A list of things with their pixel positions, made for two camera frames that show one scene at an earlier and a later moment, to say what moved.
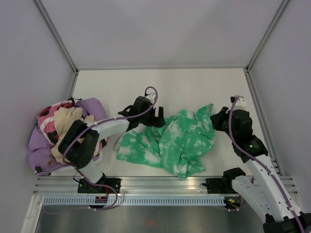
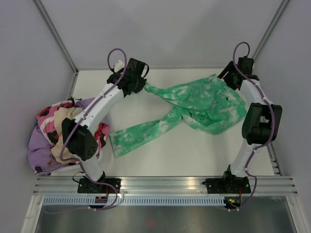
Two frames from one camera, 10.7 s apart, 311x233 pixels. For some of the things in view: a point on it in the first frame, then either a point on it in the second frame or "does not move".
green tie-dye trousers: [179, 145] -> [204, 105]
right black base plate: [220, 185] does not move
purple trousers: [40, 151] does not move
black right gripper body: [221, 123] -> [230, 76]
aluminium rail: [46, 185] does not move
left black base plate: [85, 186] does not move
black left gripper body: [144, 119] -> [141, 84]
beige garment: [62, 116] does not move
